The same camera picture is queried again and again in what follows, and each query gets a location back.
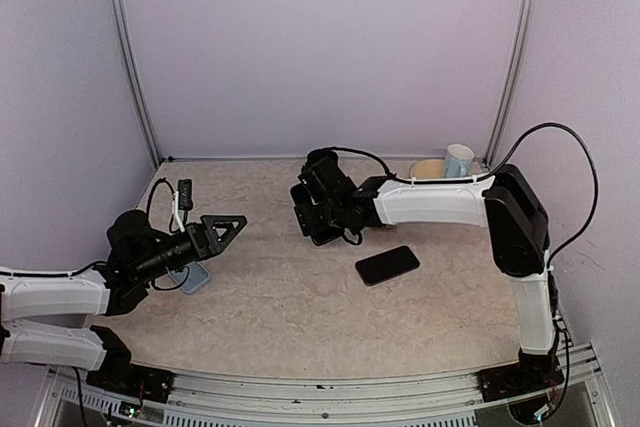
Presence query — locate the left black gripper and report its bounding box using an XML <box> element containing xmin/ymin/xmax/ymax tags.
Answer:
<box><xmin>134</xmin><ymin>214</ymin><xmax>246</xmax><ymax>283</ymax></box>

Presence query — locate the black phone case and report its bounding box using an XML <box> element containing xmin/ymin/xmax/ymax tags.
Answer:
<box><xmin>310</xmin><ymin>228</ymin><xmax>344</xmax><ymax>247</ymax></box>

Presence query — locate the dark green cup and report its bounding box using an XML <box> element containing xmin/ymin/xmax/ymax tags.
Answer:
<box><xmin>306</xmin><ymin>148</ymin><xmax>339</xmax><ymax>166</ymax></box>

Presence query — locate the light blue phone case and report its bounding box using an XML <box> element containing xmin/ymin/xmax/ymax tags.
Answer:
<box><xmin>168</xmin><ymin>261</ymin><xmax>211</xmax><ymax>295</ymax></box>

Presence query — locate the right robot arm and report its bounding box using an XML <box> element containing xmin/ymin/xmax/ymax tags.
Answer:
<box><xmin>290</xmin><ymin>149</ymin><xmax>557</xmax><ymax>391</ymax></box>

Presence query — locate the left aluminium frame post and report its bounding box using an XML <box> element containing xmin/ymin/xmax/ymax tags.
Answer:
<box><xmin>110</xmin><ymin>0</ymin><xmax>163</xmax><ymax>168</ymax></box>

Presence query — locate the beige round plate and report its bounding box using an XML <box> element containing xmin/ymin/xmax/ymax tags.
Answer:
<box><xmin>410</xmin><ymin>159</ymin><xmax>445</xmax><ymax>180</ymax></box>

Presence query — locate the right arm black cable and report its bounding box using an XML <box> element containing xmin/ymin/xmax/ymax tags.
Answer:
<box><xmin>329</xmin><ymin>121</ymin><xmax>601</xmax><ymax>268</ymax></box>

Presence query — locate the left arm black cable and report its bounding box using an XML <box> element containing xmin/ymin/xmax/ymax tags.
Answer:
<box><xmin>147</xmin><ymin>177</ymin><xmax>176</xmax><ymax>218</ymax></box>

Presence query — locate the light blue mug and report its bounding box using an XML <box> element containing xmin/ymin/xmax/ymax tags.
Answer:
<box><xmin>444</xmin><ymin>144</ymin><xmax>475</xmax><ymax>179</ymax></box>

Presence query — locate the right aluminium frame post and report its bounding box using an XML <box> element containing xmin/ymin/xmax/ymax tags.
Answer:
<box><xmin>483</xmin><ymin>0</ymin><xmax>536</xmax><ymax>167</ymax></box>

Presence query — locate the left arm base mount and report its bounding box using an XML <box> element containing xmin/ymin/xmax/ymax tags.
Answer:
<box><xmin>86</xmin><ymin>364</ymin><xmax>175</xmax><ymax>404</ymax></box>

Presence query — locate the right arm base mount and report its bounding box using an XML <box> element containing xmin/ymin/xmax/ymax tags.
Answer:
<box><xmin>477</xmin><ymin>364</ymin><xmax>564</xmax><ymax>403</ymax></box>

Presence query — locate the aluminium frame post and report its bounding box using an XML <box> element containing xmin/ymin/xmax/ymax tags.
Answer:
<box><xmin>110</xmin><ymin>0</ymin><xmax>163</xmax><ymax>168</ymax></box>
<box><xmin>483</xmin><ymin>0</ymin><xmax>536</xmax><ymax>167</ymax></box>

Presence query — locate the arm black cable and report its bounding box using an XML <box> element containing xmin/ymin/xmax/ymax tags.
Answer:
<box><xmin>147</xmin><ymin>177</ymin><xmax>176</xmax><ymax>218</ymax></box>
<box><xmin>329</xmin><ymin>121</ymin><xmax>601</xmax><ymax>268</ymax></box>

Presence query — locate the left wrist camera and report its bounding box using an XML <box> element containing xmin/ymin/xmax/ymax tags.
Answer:
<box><xmin>170</xmin><ymin>179</ymin><xmax>194</xmax><ymax>233</ymax></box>

